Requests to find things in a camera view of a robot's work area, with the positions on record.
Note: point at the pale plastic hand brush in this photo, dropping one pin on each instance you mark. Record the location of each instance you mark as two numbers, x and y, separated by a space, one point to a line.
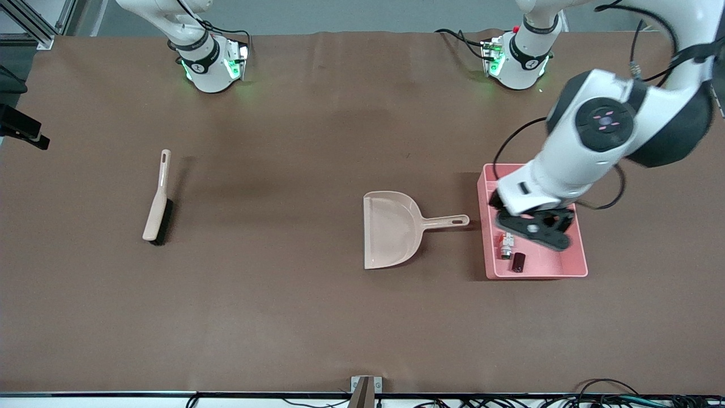
154 218

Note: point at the left arm base connector plate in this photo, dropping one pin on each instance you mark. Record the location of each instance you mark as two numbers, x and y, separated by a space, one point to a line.
491 56

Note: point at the pale plastic dustpan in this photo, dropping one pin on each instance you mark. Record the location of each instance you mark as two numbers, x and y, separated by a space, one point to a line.
391 232

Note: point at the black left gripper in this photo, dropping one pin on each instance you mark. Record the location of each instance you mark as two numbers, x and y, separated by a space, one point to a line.
495 200

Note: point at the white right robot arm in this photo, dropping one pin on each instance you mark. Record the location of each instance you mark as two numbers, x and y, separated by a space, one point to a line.
209 73

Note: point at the right arm base connector plate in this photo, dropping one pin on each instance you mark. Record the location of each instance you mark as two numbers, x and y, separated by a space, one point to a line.
237 62

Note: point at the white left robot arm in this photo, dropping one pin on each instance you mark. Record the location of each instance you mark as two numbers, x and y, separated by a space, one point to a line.
566 170

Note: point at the dark maroon electronic component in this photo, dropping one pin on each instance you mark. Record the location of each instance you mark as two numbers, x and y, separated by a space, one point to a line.
518 263

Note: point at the green white electronic component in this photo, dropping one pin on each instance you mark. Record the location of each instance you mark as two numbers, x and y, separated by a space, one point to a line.
506 246

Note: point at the pink plastic bin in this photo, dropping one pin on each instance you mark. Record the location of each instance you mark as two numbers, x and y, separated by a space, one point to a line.
544 263

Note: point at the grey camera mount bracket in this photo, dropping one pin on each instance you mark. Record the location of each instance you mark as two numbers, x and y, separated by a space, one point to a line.
365 391

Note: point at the large table cover sheet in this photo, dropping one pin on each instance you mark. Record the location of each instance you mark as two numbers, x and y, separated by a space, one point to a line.
283 317

